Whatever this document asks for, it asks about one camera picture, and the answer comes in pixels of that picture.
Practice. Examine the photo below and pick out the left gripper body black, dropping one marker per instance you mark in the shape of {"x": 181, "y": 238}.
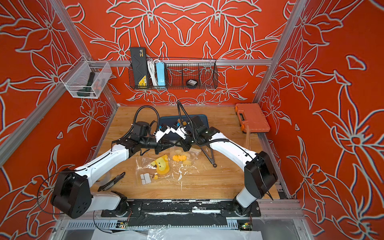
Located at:
{"x": 151, "y": 143}

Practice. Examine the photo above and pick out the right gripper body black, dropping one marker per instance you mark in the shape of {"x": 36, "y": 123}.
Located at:
{"x": 190, "y": 138}

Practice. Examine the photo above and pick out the dark blue tray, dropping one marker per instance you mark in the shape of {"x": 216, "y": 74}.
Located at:
{"x": 170, "y": 120}

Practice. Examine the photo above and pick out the bag with yellow duck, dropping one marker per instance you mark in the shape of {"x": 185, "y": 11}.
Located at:
{"x": 149, "y": 170}

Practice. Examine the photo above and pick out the black metal tongs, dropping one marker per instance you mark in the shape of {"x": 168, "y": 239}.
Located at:
{"x": 208, "y": 152}

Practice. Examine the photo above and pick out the bag with cream bear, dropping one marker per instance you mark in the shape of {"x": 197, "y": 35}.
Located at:
{"x": 247, "y": 143}

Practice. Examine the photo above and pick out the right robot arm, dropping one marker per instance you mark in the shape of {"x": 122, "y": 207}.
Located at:
{"x": 259, "y": 172}

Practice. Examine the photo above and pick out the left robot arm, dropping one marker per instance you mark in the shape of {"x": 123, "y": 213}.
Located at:
{"x": 72, "y": 193}

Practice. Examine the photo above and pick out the clear tape roll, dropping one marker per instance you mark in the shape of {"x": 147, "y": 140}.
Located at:
{"x": 104, "y": 179}

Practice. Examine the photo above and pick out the orange tool case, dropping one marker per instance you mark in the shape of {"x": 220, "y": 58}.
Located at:
{"x": 251, "y": 118}

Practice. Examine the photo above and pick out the light blue power bank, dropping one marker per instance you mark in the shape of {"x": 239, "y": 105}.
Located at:
{"x": 160, "y": 68}

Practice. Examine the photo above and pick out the black box in basket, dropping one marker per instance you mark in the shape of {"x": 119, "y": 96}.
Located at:
{"x": 139, "y": 66}

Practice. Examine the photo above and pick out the black wire wall basket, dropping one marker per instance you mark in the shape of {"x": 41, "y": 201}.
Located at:
{"x": 180, "y": 70}

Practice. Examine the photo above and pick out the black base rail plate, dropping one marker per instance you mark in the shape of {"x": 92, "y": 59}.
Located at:
{"x": 185, "y": 214}

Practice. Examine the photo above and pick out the dark green screwdriver handle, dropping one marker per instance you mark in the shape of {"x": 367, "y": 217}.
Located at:
{"x": 86, "y": 91}

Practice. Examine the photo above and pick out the clear acrylic wall bin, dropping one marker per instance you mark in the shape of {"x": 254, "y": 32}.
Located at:
{"x": 77, "y": 75}

